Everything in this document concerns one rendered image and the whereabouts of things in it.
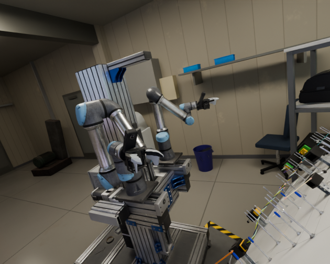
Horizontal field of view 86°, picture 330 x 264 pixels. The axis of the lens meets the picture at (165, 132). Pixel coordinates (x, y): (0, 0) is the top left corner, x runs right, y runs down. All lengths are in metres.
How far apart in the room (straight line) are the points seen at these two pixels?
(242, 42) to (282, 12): 0.63
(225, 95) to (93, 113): 3.00
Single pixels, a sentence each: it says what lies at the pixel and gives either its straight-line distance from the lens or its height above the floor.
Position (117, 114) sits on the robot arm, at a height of 1.70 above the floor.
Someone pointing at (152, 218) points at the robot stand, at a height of 1.00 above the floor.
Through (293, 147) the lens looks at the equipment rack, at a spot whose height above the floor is 1.14.
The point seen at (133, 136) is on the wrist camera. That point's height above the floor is 1.64.
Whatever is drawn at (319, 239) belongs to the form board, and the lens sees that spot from 0.65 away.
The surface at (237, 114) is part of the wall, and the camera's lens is 3.77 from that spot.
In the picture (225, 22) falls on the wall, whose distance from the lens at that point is 3.75.
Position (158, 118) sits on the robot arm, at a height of 1.52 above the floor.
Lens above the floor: 1.81
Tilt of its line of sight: 15 degrees down
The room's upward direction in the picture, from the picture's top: 13 degrees counter-clockwise
